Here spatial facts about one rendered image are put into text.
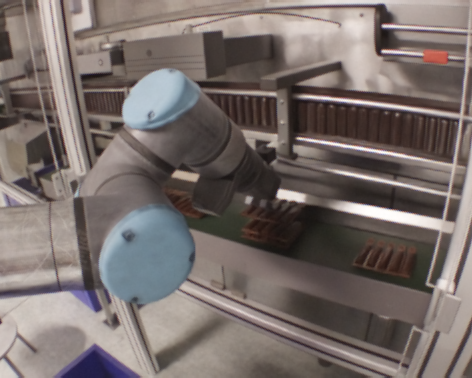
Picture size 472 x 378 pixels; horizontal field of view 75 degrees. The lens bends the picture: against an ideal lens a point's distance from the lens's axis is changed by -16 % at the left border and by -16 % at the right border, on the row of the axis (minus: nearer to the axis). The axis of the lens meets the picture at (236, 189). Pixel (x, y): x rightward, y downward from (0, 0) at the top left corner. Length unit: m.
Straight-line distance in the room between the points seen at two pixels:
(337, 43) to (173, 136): 0.61
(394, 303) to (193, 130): 0.42
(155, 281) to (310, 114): 0.48
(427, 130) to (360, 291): 0.30
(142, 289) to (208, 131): 0.22
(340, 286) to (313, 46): 0.61
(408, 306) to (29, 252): 0.54
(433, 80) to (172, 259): 0.73
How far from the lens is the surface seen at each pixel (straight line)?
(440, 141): 0.64
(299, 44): 0.98
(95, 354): 0.95
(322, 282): 0.65
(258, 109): 0.75
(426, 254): 0.70
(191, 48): 0.77
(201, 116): 0.44
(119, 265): 0.30
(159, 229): 0.30
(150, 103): 0.42
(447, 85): 0.89
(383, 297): 0.62
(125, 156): 0.43
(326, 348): 0.65
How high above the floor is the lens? 1.09
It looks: 26 degrees down
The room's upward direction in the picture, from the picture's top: 5 degrees counter-clockwise
